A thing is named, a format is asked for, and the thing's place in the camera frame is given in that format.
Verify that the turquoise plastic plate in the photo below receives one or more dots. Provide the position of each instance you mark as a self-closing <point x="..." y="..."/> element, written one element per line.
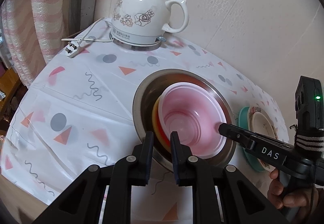
<point x="243" y="122"/>

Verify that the yellow plastic bowl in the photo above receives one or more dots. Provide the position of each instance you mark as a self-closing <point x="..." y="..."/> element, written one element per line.
<point x="160" y="134"/>

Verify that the pink striped starfish curtain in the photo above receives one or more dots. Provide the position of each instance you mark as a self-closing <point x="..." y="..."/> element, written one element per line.
<point x="33" y="31"/>

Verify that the stainless steel bowl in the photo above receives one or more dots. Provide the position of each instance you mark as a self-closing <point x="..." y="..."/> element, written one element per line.
<point x="144" y="99"/>

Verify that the person's right hand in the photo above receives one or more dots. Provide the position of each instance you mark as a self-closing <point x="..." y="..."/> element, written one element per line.
<point x="306" y="200"/>

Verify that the white patterned tablecloth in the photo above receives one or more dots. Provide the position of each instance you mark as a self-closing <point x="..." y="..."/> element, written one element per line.
<point x="78" y="112"/>

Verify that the white plate pink roses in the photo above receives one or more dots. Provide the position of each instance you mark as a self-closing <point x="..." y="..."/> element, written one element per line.
<point x="261" y="125"/>

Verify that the red plastic bowl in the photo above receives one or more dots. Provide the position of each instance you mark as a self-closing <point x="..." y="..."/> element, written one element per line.
<point x="195" y="115"/>

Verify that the white ceramic electric kettle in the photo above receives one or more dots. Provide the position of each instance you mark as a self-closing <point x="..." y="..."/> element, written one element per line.
<point x="144" y="22"/>

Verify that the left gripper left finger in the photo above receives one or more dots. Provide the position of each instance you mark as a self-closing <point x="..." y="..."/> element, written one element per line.
<point x="103" y="195"/>

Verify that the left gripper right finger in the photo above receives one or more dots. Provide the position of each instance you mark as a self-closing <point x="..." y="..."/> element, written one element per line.
<point x="220" y="195"/>

